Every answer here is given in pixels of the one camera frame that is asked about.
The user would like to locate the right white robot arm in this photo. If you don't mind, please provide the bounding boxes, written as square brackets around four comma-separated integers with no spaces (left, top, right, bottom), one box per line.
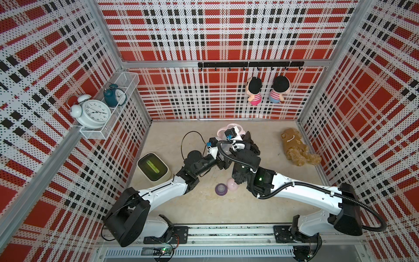
[217,130,387,236]

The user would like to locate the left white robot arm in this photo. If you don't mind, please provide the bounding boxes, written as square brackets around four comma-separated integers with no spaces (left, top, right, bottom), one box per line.
[103,150,232,247]

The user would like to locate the pink pig cap left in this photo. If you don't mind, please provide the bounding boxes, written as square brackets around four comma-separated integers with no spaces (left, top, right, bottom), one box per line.
[227,178,239,192]

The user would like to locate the doll with pink pants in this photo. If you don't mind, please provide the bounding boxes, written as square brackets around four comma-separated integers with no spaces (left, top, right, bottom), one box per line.
[246,77,262,106]

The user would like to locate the brown teddy bear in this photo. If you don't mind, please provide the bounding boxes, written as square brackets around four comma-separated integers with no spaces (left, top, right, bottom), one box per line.
[281,128,322,167]

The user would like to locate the doll with blue pants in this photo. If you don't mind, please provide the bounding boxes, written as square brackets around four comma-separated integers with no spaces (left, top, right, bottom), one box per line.
[268,75,291,103]

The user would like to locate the white green sterilizer box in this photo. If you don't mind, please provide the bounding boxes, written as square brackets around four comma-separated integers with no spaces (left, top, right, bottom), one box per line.
[136,152,172,184]

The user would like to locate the green circuit board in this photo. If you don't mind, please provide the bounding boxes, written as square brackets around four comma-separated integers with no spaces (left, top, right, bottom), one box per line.
[141,247,173,257]

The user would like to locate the teal alarm clock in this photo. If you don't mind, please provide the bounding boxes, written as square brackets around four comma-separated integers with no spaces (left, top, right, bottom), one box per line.
[104,84,127,108]

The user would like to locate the large white alarm clock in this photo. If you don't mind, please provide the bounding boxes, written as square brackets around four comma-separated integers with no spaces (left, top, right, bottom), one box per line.
[70,95,111,129]

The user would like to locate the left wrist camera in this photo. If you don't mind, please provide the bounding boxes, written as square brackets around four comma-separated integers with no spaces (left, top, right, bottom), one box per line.
[206,137,219,159]

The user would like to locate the black hook rail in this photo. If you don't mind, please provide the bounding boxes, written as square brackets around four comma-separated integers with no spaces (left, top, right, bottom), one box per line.
[197,61,304,69]

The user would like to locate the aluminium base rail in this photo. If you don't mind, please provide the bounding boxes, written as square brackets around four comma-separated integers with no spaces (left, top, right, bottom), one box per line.
[98,223,331,259]

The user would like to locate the white wire shelf basket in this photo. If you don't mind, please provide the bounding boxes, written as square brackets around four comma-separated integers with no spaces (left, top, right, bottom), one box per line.
[70,72,142,140]

